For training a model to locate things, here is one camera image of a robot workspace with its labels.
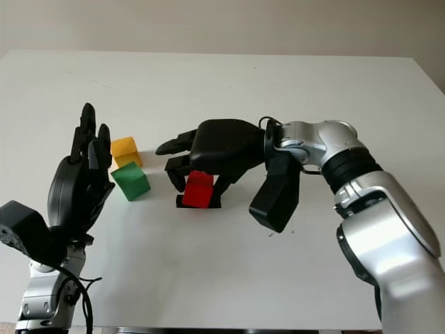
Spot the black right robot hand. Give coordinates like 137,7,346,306
155,118,270,198

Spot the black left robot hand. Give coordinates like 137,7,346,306
47,102,116,241

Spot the red wooden block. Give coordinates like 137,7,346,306
181,170,214,209

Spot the green wooden block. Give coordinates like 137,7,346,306
110,161,152,202

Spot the yellow wooden block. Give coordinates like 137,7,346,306
110,136,143,170

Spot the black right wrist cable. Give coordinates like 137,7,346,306
258,116,285,132

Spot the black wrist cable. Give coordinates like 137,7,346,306
258,116,285,132
51,260,104,334

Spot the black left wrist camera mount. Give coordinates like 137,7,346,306
0,200,67,265

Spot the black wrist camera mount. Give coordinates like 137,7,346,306
249,152,302,233
0,200,67,265

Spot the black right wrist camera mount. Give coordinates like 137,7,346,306
249,152,302,233

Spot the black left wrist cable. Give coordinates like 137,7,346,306
51,260,104,334

